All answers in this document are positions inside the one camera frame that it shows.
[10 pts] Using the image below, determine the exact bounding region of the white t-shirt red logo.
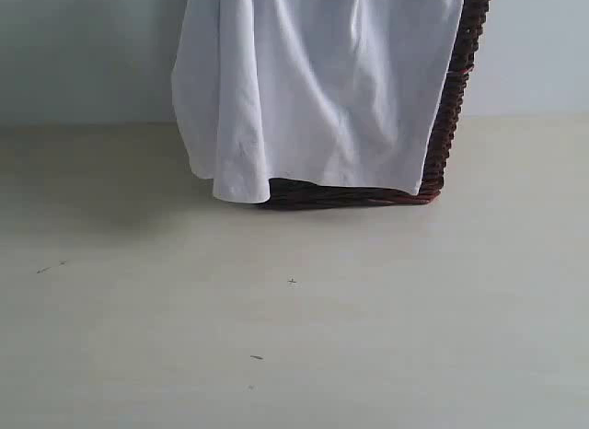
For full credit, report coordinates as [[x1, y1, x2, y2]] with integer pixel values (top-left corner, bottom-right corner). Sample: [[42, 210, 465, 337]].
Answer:
[[171, 0, 464, 203]]

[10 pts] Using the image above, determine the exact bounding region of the dark red wicker basket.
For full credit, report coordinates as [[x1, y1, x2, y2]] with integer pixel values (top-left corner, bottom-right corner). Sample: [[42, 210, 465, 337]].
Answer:
[[259, 0, 491, 211]]

